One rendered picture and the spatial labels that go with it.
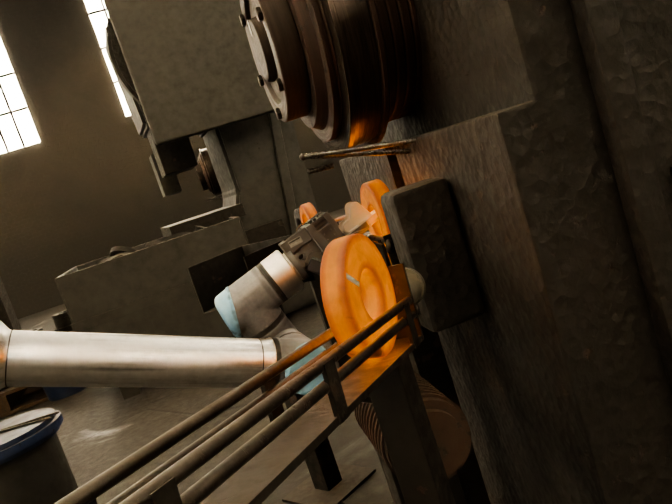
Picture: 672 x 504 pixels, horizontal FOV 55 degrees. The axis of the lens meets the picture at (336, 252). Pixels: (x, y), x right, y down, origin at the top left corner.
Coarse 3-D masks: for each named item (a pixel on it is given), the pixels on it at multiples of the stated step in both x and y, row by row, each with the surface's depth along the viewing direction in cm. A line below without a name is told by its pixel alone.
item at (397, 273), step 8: (400, 264) 86; (392, 272) 87; (400, 272) 86; (392, 280) 87; (400, 280) 86; (400, 288) 87; (408, 288) 86; (400, 296) 87; (400, 312) 87; (416, 312) 86; (416, 320) 86; (416, 328) 87; (400, 336) 88
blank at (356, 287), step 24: (336, 240) 79; (360, 240) 80; (336, 264) 75; (360, 264) 78; (384, 264) 86; (336, 288) 73; (360, 288) 84; (384, 288) 84; (336, 312) 73; (360, 312) 75; (336, 336) 75
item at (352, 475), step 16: (272, 240) 181; (224, 256) 187; (240, 256) 191; (256, 256) 162; (192, 272) 178; (208, 272) 182; (224, 272) 186; (240, 272) 190; (208, 288) 181; (224, 288) 185; (208, 304) 181; (288, 400) 178; (320, 448) 179; (320, 464) 179; (336, 464) 183; (304, 480) 190; (320, 480) 180; (336, 480) 182; (352, 480) 181; (288, 496) 184; (304, 496) 181; (320, 496) 178; (336, 496) 175
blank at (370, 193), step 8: (368, 184) 125; (376, 184) 124; (384, 184) 124; (360, 192) 132; (368, 192) 125; (376, 192) 123; (384, 192) 122; (368, 200) 128; (376, 200) 122; (368, 208) 130; (376, 208) 124; (384, 216) 121; (376, 224) 132; (384, 224) 122; (376, 232) 131; (384, 232) 124
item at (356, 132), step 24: (336, 0) 101; (360, 0) 102; (336, 24) 101; (360, 24) 103; (336, 48) 104; (360, 48) 104; (360, 72) 106; (360, 96) 109; (360, 120) 114; (336, 144) 127; (360, 144) 126
